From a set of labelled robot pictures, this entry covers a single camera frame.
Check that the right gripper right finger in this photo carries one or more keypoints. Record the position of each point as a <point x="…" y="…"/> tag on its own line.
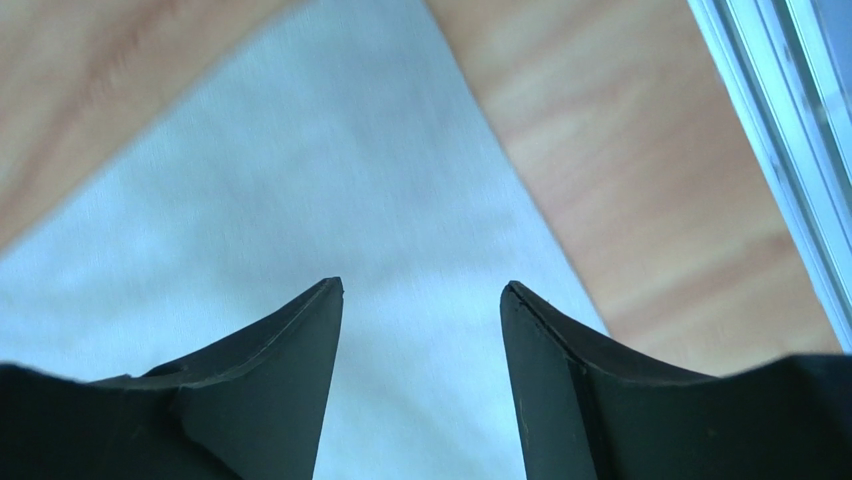
<point x="581" y="401"/>

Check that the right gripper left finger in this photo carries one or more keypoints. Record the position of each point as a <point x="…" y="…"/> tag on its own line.
<point x="255" y="400"/>

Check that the beige cloth napkin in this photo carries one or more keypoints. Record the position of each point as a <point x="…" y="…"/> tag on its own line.
<point x="340" y="141"/>

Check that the aluminium frame rail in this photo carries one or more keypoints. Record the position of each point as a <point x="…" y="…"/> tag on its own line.
<point x="787" y="68"/>

